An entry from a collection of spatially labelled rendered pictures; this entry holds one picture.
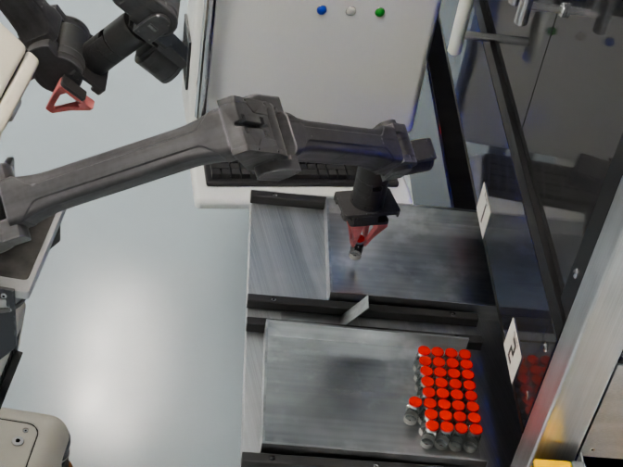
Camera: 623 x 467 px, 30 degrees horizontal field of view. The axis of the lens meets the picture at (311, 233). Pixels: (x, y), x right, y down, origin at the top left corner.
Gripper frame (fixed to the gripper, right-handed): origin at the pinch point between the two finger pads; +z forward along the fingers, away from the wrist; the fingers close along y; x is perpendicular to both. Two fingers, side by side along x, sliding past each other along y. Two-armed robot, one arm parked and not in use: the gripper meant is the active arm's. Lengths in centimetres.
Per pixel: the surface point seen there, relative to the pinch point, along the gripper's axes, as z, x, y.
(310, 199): 4.3, 17.0, -3.5
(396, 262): 5.8, -0.4, 8.2
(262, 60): -4, 52, -5
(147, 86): 96, 189, 0
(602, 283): -41, -55, 7
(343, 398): 5.5, -30.2, -11.3
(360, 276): 5.8, -3.1, 0.3
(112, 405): 95, 49, -33
